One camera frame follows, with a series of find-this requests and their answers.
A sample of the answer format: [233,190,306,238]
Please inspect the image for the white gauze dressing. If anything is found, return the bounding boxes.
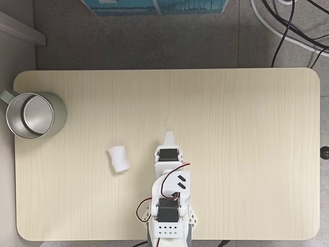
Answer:
[107,145,131,173]

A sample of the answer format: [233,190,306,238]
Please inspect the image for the green steel-lined mug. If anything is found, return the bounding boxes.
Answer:
[0,89,68,140]

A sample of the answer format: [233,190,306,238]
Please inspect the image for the teal printed box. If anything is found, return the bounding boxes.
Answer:
[81,0,229,17]

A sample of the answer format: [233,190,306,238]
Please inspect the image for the grey ledge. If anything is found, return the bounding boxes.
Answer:
[0,10,47,47]

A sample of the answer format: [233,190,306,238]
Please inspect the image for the red black white servo wire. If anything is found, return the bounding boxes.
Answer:
[160,162,192,199]
[136,197,155,223]

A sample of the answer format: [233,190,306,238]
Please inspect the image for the thick white cable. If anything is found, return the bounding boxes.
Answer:
[249,0,329,51]

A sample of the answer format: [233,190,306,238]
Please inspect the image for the black cable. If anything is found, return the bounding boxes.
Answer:
[261,0,329,49]
[271,0,296,68]

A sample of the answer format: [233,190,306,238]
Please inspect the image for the thin white cable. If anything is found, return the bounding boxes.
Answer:
[309,48,329,68]

